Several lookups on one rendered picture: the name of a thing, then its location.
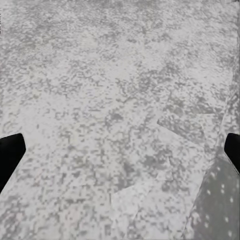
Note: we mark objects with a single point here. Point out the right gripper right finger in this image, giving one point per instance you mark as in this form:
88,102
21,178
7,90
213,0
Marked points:
232,149

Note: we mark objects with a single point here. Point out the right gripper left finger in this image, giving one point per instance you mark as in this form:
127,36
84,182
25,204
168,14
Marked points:
12,149

